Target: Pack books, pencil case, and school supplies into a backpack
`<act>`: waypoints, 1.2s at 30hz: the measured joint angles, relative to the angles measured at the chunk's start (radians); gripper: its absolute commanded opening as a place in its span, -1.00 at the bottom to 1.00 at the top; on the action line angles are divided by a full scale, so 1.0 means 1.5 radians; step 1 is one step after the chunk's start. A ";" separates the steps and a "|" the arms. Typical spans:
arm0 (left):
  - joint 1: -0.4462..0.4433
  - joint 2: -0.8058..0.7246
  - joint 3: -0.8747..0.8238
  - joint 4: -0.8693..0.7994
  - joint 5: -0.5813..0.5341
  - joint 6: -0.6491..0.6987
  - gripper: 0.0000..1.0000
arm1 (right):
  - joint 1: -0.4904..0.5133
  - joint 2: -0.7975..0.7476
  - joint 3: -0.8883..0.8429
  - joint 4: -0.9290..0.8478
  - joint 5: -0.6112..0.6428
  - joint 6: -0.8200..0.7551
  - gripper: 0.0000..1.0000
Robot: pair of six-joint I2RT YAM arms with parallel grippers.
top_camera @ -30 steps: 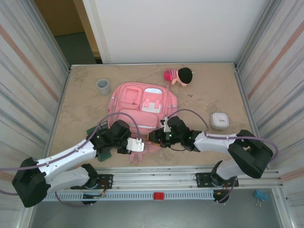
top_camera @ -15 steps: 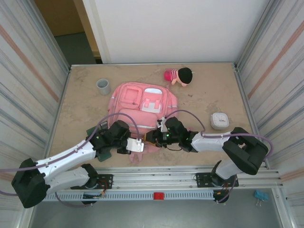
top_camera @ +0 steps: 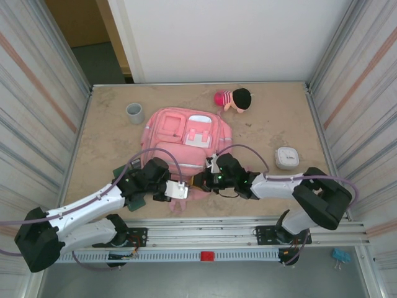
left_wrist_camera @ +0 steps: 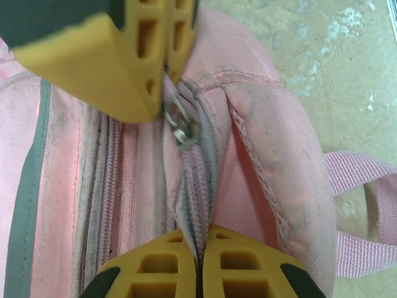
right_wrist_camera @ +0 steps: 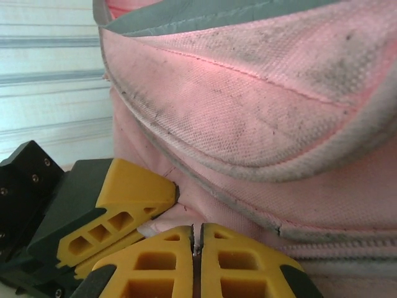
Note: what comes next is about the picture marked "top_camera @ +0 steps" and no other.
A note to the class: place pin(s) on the green pencil case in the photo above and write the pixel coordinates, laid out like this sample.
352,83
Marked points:
136,205

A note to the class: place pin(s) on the pink school backpack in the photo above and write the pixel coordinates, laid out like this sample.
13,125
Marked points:
164,155

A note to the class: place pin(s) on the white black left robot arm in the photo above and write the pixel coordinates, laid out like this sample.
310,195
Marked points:
83,201

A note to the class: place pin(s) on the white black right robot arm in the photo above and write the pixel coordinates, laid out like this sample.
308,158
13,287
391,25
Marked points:
273,186

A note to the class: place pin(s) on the grey plastic cup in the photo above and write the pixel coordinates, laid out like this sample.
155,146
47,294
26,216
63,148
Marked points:
135,113

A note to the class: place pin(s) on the red button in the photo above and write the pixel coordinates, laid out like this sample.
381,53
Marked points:
207,256

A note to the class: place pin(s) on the plush doll pink striped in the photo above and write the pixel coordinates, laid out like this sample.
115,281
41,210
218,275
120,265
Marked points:
239,99

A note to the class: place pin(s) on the striped translucent side panel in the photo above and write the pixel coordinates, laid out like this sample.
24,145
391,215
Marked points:
366,93
31,93

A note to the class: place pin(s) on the brown wooden door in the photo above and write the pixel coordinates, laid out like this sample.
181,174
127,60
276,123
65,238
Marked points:
80,21

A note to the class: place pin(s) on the aluminium rail frame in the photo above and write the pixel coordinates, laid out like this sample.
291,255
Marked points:
201,229

